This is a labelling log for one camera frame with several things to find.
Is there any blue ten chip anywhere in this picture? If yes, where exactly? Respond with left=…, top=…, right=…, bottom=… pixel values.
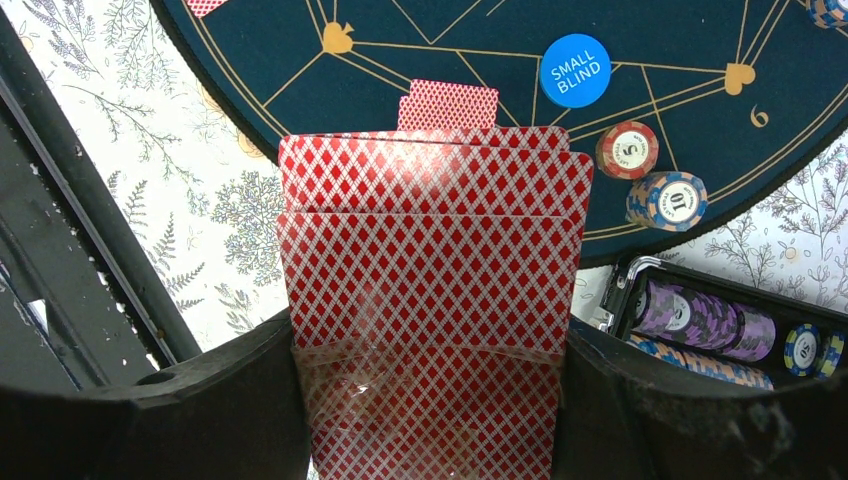
left=625, top=171, right=708, bottom=232
left=806, top=0, right=847, bottom=29

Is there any red playing card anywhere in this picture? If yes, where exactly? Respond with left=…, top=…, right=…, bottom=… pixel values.
left=397, top=96, right=416, bottom=131
left=406, top=79, right=499, bottom=130
left=184, top=0, right=228, bottom=18

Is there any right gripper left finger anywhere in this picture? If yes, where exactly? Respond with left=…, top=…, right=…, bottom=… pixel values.
left=1, top=311, right=310, bottom=479

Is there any floral tablecloth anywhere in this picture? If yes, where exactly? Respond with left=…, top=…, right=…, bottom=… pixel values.
left=1, top=1, right=847, bottom=349

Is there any blue orange chip row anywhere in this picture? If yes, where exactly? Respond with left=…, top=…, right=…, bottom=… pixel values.
left=626, top=334, right=774, bottom=390

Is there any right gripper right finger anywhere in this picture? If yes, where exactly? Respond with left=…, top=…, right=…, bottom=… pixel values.
left=552, top=320, right=847, bottom=479

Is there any red five chip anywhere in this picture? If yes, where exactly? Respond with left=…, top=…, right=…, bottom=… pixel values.
left=595, top=121, right=660, bottom=180

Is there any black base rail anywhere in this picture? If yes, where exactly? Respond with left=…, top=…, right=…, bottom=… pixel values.
left=1, top=18, right=201, bottom=392

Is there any black chip carrying case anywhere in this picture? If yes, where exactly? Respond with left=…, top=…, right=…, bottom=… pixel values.
left=589, top=256, right=847, bottom=390

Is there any blue dealer button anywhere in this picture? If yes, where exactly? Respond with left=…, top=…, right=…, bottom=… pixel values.
left=539, top=33, right=612, bottom=109

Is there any round dark blue poker mat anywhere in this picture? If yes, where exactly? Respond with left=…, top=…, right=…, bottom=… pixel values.
left=153, top=1, right=847, bottom=235

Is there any purple chip row in case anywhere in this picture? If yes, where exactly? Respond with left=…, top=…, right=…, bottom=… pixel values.
left=633, top=279, right=777, bottom=362

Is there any red card deck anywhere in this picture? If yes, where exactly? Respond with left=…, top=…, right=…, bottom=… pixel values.
left=277, top=127, right=594, bottom=479

